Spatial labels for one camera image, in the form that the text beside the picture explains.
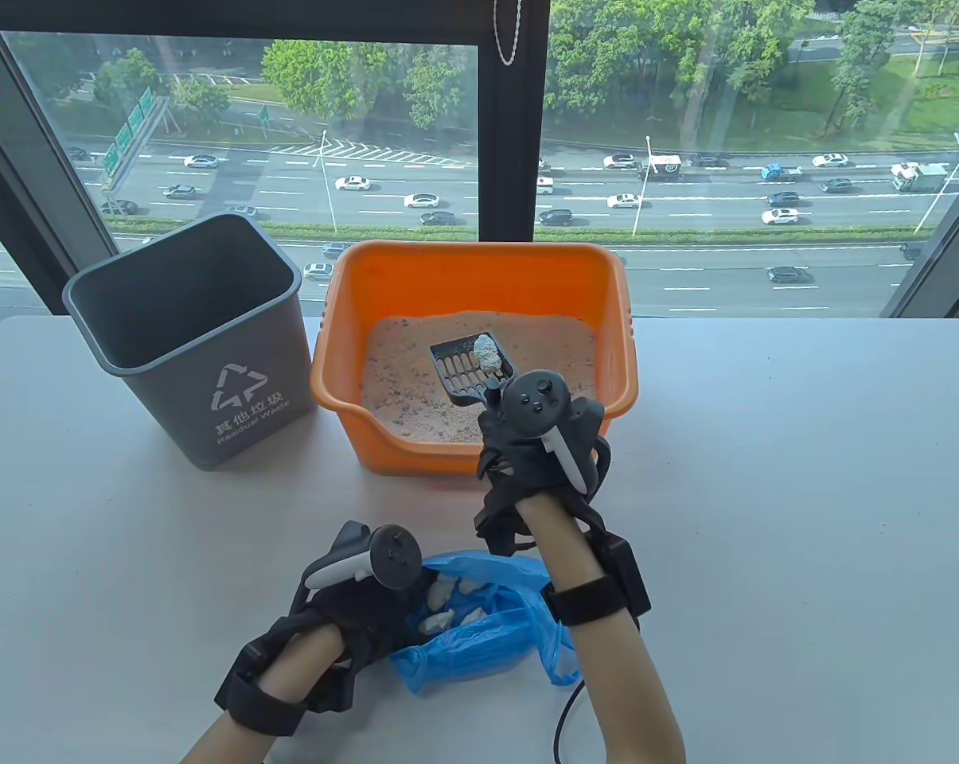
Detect black litter scoop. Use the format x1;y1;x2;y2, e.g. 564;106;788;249
430;332;516;403

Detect sandy cat litter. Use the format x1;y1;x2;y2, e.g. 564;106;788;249
360;312;599;446

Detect orange plastic litter box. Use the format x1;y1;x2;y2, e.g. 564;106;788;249
310;241;639;478

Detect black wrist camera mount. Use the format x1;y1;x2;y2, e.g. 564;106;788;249
544;535;653;630
212;645;309;737

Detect person's left forearm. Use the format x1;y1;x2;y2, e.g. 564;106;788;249
181;621;349;764

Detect green road sign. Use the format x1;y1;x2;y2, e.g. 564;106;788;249
101;88;158;180

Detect person's left hand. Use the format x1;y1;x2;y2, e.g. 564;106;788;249
288;565;440;679

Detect blue plastic bag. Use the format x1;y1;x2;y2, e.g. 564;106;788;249
390;551;583;697

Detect white bead chain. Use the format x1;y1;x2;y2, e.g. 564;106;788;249
493;0;522;67

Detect street lamp post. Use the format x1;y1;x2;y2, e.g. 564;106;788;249
314;129;338;233
914;131;959;236
632;135;657;238

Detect black cable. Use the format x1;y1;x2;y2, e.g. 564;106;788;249
553;676;587;764

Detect black and white controller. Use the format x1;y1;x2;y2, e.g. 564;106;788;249
288;521;424;618
499;370;611;498

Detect person's right forearm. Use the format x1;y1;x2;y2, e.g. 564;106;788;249
519;493;687;764

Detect grey trash bin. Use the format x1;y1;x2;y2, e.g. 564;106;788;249
62;212;318;472

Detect black window frame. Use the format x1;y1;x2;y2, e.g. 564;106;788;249
0;0;959;335

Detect person's right hand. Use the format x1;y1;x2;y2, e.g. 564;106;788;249
475;407;609;556

